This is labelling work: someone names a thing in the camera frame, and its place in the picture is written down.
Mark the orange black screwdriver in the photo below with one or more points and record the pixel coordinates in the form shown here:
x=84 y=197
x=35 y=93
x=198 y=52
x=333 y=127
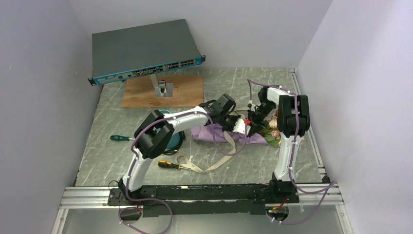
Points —
x=168 y=165

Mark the beige ribbon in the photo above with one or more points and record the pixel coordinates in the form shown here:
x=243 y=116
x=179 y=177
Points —
x=221 y=154

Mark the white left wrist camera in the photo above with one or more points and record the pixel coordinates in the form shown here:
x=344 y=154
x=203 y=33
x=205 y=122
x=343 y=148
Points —
x=242 y=126

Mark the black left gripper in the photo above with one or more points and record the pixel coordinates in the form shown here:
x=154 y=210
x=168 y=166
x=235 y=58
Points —
x=235 y=117

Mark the purple flower bouquet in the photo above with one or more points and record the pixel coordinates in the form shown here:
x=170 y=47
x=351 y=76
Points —
x=215 y=133

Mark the teal vase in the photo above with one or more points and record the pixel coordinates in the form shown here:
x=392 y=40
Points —
x=175 y=139

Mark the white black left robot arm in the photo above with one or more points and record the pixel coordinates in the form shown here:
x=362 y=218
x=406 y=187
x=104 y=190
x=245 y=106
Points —
x=155 y=132

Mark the brown wooden board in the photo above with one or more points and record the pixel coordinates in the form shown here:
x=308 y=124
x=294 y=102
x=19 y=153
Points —
x=188 y=91

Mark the grey metal stand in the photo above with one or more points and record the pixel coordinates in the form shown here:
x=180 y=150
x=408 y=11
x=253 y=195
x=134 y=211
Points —
x=162 y=89

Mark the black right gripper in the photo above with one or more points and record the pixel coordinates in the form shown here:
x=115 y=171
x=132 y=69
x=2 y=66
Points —
x=256 y=125

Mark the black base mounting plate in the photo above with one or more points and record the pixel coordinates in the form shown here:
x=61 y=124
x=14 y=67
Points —
x=156 y=200

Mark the aluminium frame rail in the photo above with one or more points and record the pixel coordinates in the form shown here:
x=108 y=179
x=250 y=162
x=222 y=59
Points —
x=97 y=198

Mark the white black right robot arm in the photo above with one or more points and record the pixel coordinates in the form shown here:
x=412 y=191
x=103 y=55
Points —
x=293 y=121

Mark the green handled screwdriver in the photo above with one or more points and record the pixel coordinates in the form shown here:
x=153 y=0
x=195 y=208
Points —
x=120 y=138

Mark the grey teal network switch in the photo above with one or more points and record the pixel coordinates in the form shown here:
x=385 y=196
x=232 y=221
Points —
x=144 y=50

